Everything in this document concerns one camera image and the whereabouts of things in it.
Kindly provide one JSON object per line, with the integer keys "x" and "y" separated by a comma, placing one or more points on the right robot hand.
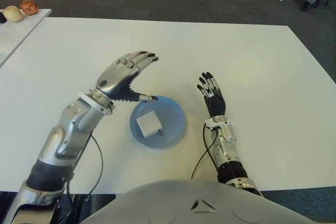
{"x": 216, "y": 103}

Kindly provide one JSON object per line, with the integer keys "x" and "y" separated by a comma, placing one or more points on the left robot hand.
{"x": 118, "y": 77}

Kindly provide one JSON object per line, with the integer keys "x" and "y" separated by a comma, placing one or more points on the white charger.
{"x": 148, "y": 124}

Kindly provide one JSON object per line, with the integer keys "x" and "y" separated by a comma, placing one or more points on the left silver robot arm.
{"x": 68, "y": 134}

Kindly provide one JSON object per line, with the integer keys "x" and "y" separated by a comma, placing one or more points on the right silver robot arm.
{"x": 228, "y": 153}

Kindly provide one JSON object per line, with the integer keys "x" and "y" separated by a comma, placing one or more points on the blue plate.
{"x": 173, "y": 119}

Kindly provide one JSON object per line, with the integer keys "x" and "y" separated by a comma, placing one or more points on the silver robot torso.
{"x": 199, "y": 208}

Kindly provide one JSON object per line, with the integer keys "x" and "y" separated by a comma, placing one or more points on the white side table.
{"x": 13, "y": 35}

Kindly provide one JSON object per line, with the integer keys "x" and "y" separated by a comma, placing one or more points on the reddish brown bread roll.
{"x": 29, "y": 7}

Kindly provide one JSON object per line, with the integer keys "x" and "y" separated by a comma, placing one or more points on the cream round fruit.
{"x": 12, "y": 13}

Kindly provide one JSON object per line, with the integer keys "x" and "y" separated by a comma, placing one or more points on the dark purple round item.
{"x": 2, "y": 18}

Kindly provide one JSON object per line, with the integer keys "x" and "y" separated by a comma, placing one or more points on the khaki trouser leg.
{"x": 325, "y": 220}

